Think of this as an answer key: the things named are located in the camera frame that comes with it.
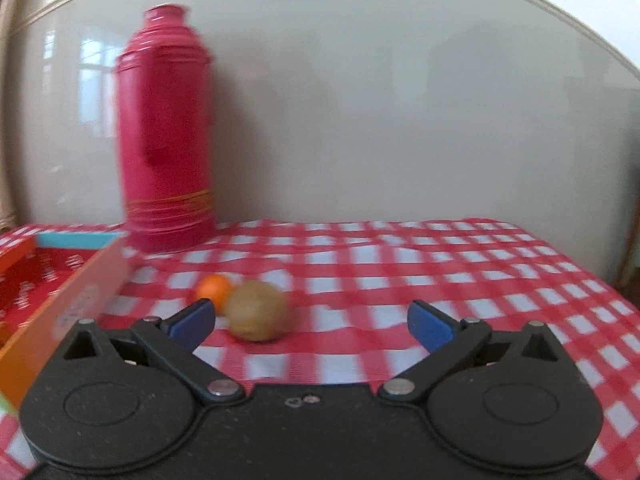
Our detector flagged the red thermos flask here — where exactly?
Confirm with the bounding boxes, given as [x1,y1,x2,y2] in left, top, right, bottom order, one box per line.
[115,3,214,252]

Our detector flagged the colourful cardboard box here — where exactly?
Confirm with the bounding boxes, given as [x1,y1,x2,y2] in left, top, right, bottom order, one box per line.
[1,229,128,414]

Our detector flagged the small orange behind kiwi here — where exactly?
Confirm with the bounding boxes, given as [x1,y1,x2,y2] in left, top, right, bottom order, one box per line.
[193,274,234,315]

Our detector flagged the brown kiwi fruit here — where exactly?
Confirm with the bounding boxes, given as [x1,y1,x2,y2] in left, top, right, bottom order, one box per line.
[224,281,293,342]

